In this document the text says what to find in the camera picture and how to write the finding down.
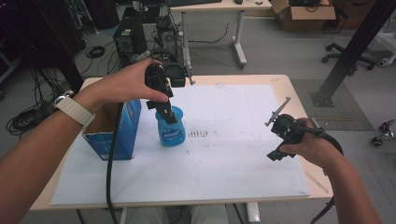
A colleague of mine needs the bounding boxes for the black office chair base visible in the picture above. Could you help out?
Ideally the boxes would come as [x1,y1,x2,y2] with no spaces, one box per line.
[321,41,378,77]

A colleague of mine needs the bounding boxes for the blue cardboard box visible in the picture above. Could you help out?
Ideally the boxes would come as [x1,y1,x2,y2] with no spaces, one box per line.
[81,99,143,161]

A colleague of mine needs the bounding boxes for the small black computer tower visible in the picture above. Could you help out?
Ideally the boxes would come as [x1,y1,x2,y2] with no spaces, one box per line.
[154,15,179,58]

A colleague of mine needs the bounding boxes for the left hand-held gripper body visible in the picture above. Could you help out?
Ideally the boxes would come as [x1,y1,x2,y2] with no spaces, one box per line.
[144,63,175,110]

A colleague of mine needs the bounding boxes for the large black computer tower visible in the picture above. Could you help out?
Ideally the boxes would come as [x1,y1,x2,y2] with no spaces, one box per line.
[112,7,149,64]

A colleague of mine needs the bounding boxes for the chrome chair casters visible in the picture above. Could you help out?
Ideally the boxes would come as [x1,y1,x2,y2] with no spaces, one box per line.
[370,119,396,147]

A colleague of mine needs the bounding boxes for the person's left hand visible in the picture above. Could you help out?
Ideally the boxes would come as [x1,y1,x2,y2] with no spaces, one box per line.
[74,58,170,115]

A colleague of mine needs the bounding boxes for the person's right hand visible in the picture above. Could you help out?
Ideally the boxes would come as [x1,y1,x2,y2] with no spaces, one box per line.
[278,117,344,171]

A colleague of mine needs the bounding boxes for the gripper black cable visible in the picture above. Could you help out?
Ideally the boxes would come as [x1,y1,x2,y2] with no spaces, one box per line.
[105,102,126,224]
[306,125,345,224]

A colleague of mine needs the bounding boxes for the black metal post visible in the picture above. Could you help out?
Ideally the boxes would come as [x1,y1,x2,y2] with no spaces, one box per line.
[309,0,396,108]

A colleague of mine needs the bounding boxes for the tangle of black floor cables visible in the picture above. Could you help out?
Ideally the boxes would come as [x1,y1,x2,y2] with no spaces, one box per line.
[5,66,64,136]

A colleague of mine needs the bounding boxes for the black device on table edge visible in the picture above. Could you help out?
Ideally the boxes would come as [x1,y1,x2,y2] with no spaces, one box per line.
[161,60,189,89]

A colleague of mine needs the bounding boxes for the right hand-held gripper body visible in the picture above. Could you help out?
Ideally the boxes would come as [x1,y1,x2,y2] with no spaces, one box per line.
[270,113,326,147]

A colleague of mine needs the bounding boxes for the white table leg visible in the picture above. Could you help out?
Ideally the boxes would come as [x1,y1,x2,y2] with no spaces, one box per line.
[245,202,262,224]

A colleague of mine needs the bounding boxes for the white-legged wooden desk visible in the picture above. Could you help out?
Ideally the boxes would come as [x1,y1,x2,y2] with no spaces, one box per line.
[168,0,274,70]

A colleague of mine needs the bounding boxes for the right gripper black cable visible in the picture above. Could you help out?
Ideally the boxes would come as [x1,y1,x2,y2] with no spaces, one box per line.
[306,125,345,224]

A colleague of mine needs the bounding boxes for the grey floor mat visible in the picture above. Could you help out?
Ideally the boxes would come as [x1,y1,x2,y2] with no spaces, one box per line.
[290,78,375,132]

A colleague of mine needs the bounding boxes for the open brown cardboard box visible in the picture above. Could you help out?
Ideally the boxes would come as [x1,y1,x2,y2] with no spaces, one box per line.
[270,0,338,33]

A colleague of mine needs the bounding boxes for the grey metal clamp stand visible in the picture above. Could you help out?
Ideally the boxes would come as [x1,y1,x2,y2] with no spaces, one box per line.
[182,46,196,86]

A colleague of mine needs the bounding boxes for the black keyboard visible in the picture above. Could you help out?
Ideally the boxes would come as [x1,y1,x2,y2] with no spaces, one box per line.
[167,0,224,7]

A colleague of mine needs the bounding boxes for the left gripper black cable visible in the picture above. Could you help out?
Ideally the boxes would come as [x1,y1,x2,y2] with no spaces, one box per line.
[105,102,126,224]

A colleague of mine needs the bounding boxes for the white band wristwatch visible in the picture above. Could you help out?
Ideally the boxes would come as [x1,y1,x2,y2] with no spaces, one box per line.
[51,90,96,127]

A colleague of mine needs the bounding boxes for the blue plastic cup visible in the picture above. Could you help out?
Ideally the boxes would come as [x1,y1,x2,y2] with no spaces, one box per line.
[155,105,187,147]

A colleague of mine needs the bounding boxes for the coiled black floor cable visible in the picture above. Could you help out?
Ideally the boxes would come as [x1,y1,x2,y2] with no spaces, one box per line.
[84,45,106,60]

